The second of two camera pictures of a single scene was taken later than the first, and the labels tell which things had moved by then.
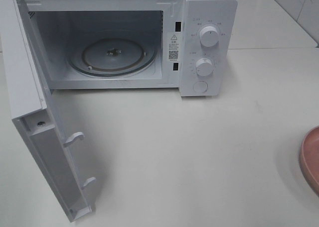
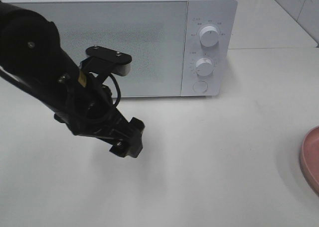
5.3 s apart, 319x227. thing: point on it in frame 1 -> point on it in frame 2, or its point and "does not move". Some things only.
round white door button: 200,86 does not move
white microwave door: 27,96 -> 152,33
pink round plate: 309,159 does not move
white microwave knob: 204,66 does not move
